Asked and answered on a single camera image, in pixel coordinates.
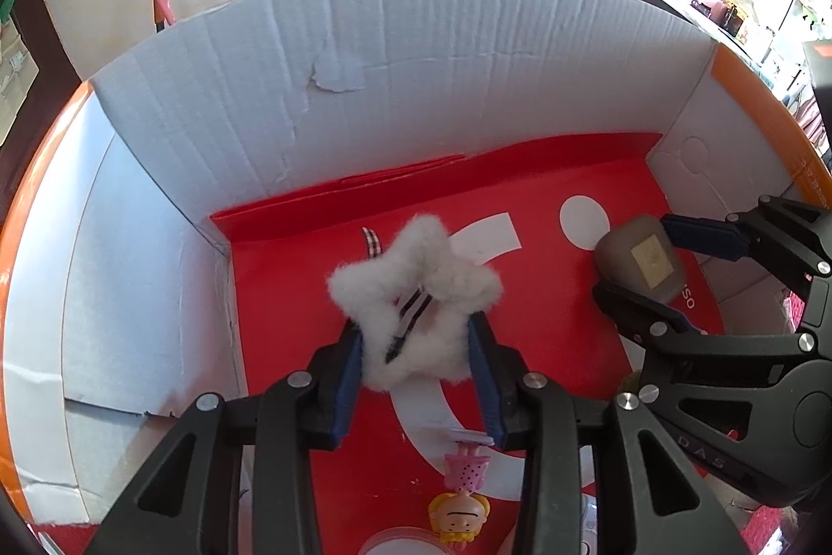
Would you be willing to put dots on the white cardboard box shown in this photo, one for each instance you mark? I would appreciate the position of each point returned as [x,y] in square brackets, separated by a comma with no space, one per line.
[455,74]

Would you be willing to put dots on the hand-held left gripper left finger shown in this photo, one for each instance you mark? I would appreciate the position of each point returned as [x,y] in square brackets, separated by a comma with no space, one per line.
[344,392]

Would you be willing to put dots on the white fluffy star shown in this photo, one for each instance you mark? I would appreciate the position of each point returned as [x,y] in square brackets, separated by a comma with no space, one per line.
[422,256]

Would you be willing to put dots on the taupe earbud case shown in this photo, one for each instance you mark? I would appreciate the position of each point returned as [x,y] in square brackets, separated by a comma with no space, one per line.
[630,262]

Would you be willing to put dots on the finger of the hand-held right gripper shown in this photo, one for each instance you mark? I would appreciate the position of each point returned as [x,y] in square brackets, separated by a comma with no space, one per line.
[637,321]
[702,236]

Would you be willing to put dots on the red paper bag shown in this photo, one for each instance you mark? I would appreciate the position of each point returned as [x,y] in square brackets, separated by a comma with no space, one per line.
[292,282]

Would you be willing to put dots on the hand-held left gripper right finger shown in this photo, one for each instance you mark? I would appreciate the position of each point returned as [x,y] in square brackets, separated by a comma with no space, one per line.
[486,392]

